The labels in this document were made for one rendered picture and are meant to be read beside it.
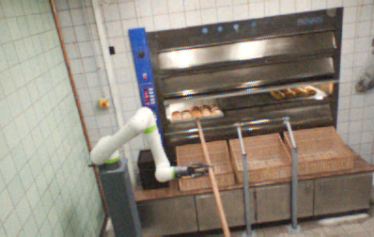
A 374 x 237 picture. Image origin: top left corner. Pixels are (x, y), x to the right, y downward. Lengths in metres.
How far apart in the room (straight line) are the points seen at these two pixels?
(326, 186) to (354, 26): 1.62
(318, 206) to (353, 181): 0.43
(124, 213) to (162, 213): 0.68
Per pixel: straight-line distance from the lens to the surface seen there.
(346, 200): 3.73
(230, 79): 3.33
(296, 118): 3.67
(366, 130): 4.11
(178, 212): 3.32
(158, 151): 2.38
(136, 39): 3.18
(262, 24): 3.32
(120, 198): 2.67
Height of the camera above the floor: 2.41
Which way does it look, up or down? 22 degrees down
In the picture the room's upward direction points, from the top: 7 degrees counter-clockwise
